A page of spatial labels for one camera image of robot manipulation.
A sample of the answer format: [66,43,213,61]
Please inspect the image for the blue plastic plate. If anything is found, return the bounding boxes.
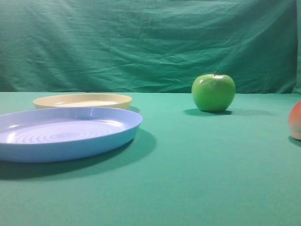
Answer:
[0,107,143,163]

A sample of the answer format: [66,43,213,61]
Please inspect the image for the green apple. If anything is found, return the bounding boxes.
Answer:
[191,71,236,112]

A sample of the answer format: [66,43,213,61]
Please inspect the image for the green table cloth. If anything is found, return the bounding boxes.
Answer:
[0,93,301,226]

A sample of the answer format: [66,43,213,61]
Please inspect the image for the yellow plastic plate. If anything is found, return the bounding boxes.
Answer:
[33,93,132,109]

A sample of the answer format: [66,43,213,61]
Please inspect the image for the green backdrop cloth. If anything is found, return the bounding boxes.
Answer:
[0,0,301,93]

